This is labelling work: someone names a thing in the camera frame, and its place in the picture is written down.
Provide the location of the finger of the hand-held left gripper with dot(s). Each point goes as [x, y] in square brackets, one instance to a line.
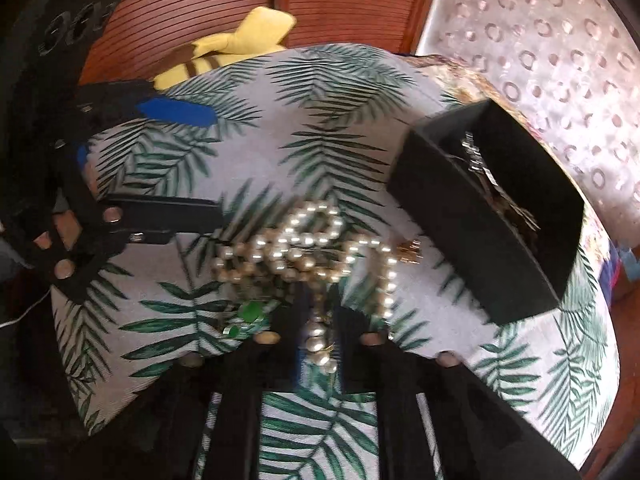
[170, 217]
[175, 112]

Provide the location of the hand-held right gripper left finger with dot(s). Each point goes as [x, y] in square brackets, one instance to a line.
[280, 340]

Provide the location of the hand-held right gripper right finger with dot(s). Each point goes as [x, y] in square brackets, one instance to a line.
[357, 360]

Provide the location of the black cardboard box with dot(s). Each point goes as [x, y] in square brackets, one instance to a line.
[450, 220]

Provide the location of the green stone jewelry piece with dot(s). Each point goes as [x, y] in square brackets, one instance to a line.
[251, 310]

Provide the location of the person's left hand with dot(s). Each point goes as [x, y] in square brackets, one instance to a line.
[64, 222]

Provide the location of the yellow plush toy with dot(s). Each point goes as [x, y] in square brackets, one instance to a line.
[240, 35]

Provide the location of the wooden slatted wardrobe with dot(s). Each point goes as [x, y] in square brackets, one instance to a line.
[350, 5]

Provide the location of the navy blanket with red edge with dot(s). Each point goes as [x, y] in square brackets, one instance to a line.
[607, 272]

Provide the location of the blue bag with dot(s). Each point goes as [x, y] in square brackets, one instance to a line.
[629, 260]

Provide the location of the circle patterned curtain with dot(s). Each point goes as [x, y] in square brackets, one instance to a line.
[550, 35]

